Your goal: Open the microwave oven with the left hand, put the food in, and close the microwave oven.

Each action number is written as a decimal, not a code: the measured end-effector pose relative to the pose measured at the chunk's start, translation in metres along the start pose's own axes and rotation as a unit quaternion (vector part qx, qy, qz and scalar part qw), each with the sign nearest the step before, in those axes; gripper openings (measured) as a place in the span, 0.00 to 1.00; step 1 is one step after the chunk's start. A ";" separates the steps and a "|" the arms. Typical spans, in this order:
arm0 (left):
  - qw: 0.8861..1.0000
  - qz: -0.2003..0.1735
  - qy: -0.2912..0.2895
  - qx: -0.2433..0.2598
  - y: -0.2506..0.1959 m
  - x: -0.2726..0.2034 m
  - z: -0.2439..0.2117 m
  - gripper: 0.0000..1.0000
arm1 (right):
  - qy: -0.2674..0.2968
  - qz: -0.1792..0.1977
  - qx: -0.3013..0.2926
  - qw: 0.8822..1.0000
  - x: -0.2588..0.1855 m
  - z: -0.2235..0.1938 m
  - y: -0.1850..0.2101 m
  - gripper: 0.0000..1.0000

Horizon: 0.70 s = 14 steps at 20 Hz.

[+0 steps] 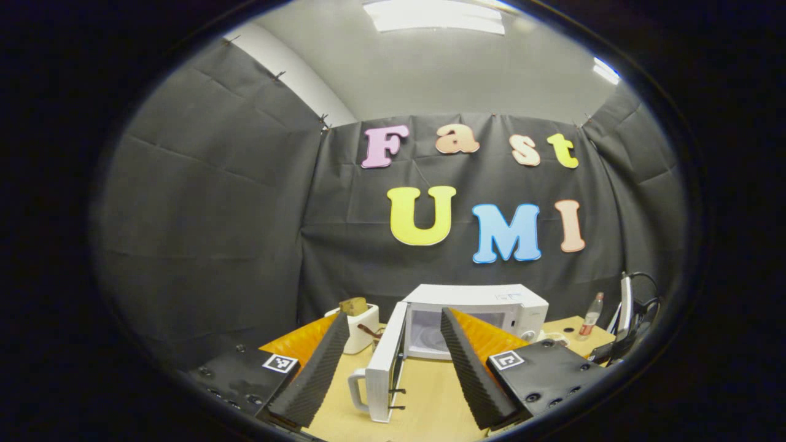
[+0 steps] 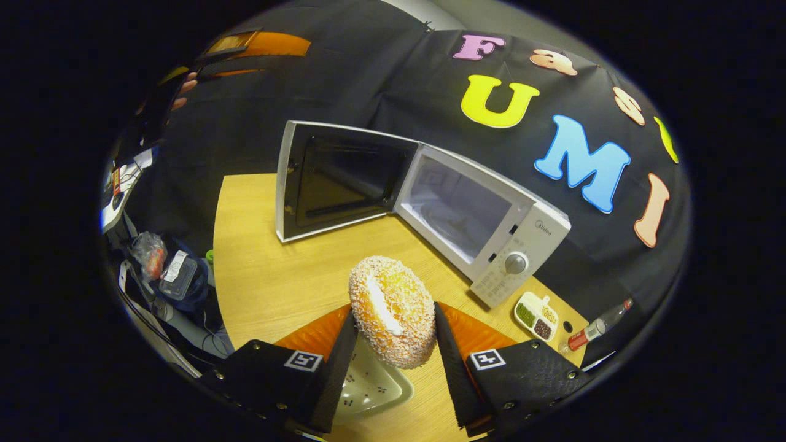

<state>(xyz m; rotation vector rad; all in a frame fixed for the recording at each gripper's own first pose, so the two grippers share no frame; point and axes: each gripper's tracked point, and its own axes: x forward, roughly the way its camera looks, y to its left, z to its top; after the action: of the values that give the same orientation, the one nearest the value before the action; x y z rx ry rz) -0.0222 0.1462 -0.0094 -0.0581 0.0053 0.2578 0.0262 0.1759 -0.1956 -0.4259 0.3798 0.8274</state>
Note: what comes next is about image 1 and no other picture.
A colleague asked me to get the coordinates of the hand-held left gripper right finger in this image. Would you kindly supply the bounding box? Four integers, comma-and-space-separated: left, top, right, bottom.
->
440, 307, 609, 430

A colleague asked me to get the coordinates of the white toaster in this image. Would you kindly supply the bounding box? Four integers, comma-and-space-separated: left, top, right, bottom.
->
324, 303, 380, 355

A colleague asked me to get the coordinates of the small ceiling light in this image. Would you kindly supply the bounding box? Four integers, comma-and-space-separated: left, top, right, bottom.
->
593, 57, 621, 85

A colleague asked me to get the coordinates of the red label water bottle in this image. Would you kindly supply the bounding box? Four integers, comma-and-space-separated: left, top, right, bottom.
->
579, 292, 605, 339

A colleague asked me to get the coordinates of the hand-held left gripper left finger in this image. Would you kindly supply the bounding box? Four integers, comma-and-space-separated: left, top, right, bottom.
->
187, 311, 351, 429

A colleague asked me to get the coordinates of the white microwave oven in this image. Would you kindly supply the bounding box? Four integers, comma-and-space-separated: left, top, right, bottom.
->
348, 284, 550, 424

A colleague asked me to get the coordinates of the large ceiling light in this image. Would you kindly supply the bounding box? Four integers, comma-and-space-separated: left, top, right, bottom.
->
362, 0, 507, 35

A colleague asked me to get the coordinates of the black backdrop cloth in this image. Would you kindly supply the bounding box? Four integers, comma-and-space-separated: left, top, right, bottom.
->
92, 40, 685, 369

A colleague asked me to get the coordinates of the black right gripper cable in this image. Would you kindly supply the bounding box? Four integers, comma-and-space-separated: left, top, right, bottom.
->
629, 271, 663, 320

